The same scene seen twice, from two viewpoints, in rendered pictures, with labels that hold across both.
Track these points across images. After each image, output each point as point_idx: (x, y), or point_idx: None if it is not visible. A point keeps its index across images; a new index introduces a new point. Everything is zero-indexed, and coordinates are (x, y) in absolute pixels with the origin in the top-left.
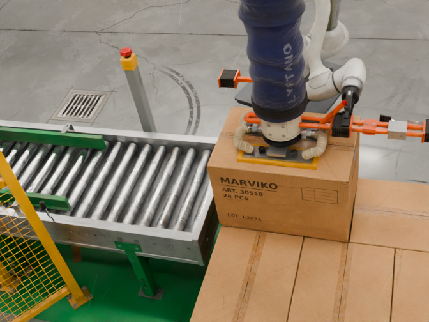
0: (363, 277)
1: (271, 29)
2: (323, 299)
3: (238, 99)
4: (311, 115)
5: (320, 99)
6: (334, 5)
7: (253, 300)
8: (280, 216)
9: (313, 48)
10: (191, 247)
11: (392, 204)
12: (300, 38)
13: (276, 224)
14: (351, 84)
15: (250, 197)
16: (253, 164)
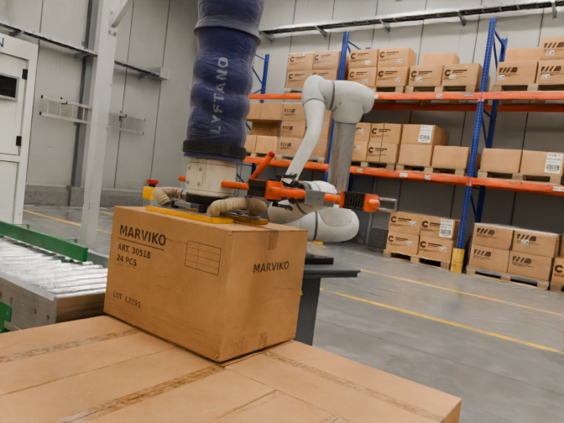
0: (200, 392)
1: (211, 31)
2: (120, 387)
3: None
4: None
5: (279, 217)
6: (339, 168)
7: (39, 357)
8: (159, 299)
9: (290, 166)
10: (50, 315)
11: (315, 365)
12: (243, 66)
13: (152, 315)
14: (304, 181)
15: (138, 260)
16: (156, 212)
